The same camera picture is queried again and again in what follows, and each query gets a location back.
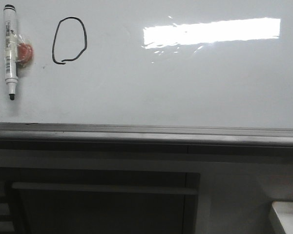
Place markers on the red round magnet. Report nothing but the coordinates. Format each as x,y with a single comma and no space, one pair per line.
25,52

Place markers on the white box with red button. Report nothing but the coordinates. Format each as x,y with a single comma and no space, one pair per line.
281,217

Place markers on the grey whiteboard marker tray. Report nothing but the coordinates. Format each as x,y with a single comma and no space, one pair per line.
134,138

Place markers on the white black whiteboard marker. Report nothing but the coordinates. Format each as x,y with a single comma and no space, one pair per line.
11,52

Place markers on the dark cabinet with bar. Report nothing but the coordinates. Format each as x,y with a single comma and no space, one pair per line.
105,202

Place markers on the white whiteboard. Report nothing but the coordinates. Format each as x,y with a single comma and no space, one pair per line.
202,63

